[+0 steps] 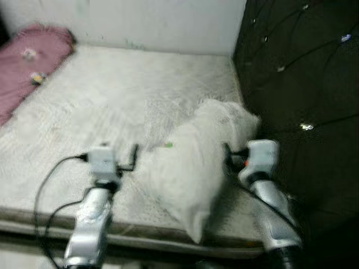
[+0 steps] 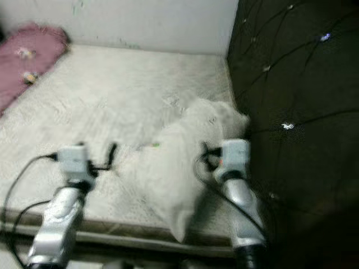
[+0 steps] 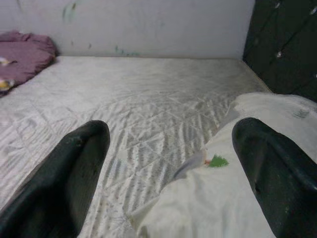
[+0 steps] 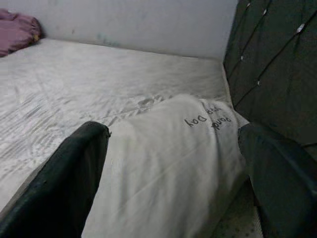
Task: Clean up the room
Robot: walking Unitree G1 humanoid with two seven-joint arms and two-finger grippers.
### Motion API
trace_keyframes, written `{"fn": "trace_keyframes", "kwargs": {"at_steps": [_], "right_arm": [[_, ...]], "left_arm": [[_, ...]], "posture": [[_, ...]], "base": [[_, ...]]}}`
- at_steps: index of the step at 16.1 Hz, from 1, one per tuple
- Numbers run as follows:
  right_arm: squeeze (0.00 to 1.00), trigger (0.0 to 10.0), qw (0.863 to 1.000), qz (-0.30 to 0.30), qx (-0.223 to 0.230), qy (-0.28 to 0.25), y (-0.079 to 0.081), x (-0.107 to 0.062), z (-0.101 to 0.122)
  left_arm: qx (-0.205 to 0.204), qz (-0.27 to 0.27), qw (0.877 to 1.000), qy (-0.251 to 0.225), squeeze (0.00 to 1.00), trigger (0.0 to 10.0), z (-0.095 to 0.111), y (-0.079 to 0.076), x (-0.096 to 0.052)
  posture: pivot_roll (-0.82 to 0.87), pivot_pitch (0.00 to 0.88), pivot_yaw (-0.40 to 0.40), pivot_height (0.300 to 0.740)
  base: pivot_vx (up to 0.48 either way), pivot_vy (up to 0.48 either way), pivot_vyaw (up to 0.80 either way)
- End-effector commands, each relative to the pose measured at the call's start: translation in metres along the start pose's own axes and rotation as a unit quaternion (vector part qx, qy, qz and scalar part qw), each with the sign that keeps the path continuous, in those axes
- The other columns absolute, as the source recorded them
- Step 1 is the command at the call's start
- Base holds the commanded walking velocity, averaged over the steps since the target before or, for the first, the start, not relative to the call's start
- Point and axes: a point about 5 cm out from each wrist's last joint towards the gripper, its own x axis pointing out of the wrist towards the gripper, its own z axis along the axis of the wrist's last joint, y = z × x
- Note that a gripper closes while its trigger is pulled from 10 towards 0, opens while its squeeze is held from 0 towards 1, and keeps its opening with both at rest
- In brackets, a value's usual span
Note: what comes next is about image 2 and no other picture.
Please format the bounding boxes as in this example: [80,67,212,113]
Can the white printed pillow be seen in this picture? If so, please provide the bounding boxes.
[123,98,250,243]

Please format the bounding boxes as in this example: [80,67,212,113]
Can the pink cartoon print blanket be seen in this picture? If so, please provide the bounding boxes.
[0,22,71,115]

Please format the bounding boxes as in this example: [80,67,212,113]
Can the grey patterned mattress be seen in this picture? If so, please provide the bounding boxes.
[0,44,253,258]

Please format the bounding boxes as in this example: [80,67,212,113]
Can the dark tufted headboard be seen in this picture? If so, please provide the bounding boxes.
[226,0,359,269]

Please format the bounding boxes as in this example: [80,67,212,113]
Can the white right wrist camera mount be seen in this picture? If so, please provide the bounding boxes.
[219,139,251,180]

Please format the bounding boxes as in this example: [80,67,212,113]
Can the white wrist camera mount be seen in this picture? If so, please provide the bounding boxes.
[219,139,251,180]
[57,145,95,183]

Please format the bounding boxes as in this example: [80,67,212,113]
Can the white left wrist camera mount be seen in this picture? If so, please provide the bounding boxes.
[57,145,95,183]

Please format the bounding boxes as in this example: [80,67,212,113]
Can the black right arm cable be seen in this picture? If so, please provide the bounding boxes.
[194,154,267,233]

